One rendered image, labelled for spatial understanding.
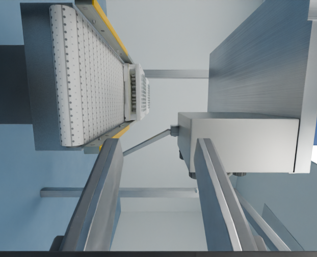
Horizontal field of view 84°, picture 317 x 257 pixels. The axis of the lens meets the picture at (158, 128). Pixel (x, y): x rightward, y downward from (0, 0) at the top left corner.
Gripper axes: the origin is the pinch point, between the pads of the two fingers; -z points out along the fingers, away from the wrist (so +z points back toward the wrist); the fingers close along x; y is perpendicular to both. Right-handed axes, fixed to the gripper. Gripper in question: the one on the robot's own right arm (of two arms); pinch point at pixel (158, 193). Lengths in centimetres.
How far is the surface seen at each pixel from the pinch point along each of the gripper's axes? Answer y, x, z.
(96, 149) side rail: 17.4, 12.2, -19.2
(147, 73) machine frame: 44, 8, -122
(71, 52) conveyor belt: 1.9, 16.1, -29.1
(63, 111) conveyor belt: 10.8, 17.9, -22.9
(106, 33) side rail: 1.9, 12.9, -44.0
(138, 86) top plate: 26, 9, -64
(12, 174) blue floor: 91, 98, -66
